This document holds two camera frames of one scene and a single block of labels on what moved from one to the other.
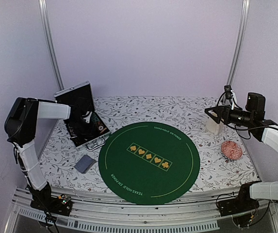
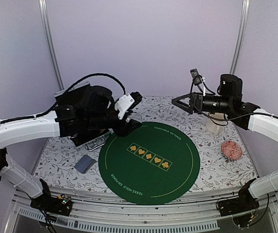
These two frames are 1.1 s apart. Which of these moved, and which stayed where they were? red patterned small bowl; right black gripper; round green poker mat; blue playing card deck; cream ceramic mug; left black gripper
Moved: left black gripper; right black gripper
Stayed: cream ceramic mug; blue playing card deck; red patterned small bowl; round green poker mat
